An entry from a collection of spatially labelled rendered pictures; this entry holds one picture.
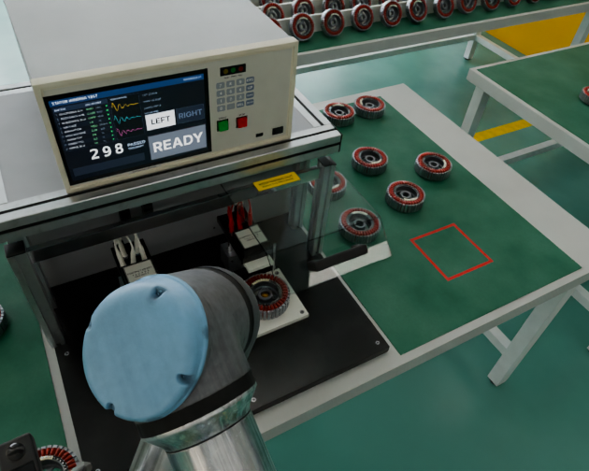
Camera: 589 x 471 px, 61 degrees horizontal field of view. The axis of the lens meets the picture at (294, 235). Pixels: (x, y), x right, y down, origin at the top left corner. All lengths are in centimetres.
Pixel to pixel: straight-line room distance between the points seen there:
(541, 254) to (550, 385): 84
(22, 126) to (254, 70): 48
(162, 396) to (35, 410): 71
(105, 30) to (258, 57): 27
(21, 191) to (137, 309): 57
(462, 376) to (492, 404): 14
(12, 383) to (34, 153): 46
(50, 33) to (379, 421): 155
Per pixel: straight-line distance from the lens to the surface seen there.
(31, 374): 118
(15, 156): 106
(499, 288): 138
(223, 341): 47
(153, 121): 90
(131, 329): 45
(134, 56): 89
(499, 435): 205
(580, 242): 163
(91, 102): 86
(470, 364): 215
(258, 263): 110
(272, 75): 95
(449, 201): 157
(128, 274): 105
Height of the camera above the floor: 171
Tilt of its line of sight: 45 degrees down
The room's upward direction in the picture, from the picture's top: 6 degrees clockwise
